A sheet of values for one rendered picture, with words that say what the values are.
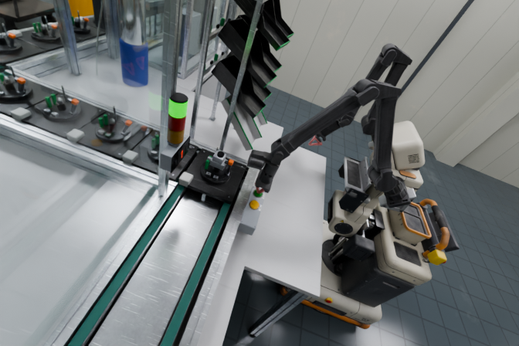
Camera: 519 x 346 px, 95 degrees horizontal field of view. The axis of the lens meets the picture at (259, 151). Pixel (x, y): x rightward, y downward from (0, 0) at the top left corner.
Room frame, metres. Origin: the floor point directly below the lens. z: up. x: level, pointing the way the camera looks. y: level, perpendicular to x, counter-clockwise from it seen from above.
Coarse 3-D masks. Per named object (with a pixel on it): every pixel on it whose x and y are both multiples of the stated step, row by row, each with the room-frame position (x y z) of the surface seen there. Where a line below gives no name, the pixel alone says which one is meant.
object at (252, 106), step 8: (232, 56) 1.10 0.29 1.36; (224, 64) 1.07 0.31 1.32; (232, 64) 1.10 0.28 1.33; (240, 64) 1.09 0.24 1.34; (216, 72) 0.97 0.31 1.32; (224, 72) 0.97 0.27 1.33; (232, 72) 1.09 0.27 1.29; (248, 72) 1.08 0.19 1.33; (224, 80) 0.97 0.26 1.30; (232, 80) 0.96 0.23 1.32; (248, 80) 1.08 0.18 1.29; (232, 88) 0.96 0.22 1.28; (240, 88) 1.05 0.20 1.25; (248, 88) 1.08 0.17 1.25; (240, 96) 0.95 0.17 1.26; (248, 96) 1.04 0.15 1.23; (256, 96) 1.07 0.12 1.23; (240, 104) 0.95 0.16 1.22; (248, 104) 0.99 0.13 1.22; (256, 104) 1.04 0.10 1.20; (264, 104) 1.06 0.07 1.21; (248, 112) 0.94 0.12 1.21; (256, 112) 0.99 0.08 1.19
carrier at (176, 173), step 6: (192, 144) 0.85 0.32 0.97; (192, 150) 0.81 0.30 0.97; (186, 156) 0.76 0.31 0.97; (192, 156) 0.78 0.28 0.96; (180, 162) 0.71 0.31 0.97; (186, 162) 0.73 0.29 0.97; (180, 168) 0.68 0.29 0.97; (174, 174) 0.64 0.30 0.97; (180, 174) 0.66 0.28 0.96; (174, 180) 0.61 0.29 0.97
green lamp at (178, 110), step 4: (172, 104) 0.52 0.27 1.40; (176, 104) 0.52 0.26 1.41; (180, 104) 0.52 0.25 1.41; (184, 104) 0.53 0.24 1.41; (172, 108) 0.52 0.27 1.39; (176, 108) 0.52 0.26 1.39; (180, 108) 0.52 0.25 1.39; (184, 108) 0.53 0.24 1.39; (168, 112) 0.53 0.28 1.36; (172, 112) 0.52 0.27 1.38; (176, 112) 0.52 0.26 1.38; (180, 112) 0.52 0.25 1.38; (184, 112) 0.53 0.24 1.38; (172, 116) 0.52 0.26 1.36; (176, 116) 0.52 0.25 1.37; (180, 116) 0.53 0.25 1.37; (184, 116) 0.54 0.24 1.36
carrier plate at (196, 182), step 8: (200, 152) 0.82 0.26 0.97; (208, 152) 0.84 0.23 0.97; (200, 160) 0.77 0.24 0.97; (232, 160) 0.86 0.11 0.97; (192, 168) 0.71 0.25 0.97; (200, 168) 0.72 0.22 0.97; (232, 168) 0.80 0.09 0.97; (240, 168) 0.82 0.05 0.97; (200, 176) 0.68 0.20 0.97; (232, 176) 0.75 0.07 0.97; (240, 176) 0.77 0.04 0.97; (192, 184) 0.63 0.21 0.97; (200, 184) 0.64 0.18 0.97; (208, 184) 0.66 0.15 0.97; (224, 184) 0.69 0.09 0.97; (232, 184) 0.71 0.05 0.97; (200, 192) 0.62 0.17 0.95; (208, 192) 0.62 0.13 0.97; (216, 192) 0.63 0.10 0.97; (224, 192) 0.65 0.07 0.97; (232, 192) 0.67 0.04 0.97; (224, 200) 0.62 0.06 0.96
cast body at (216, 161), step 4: (216, 152) 0.74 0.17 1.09; (220, 152) 0.74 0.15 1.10; (216, 156) 0.72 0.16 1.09; (220, 156) 0.72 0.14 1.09; (224, 156) 0.74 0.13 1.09; (212, 160) 0.71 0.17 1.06; (216, 160) 0.71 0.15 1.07; (220, 160) 0.71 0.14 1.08; (224, 160) 0.75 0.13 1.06; (212, 164) 0.71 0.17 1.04; (216, 164) 0.71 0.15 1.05; (220, 164) 0.71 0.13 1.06; (224, 164) 0.72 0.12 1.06; (220, 168) 0.71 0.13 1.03
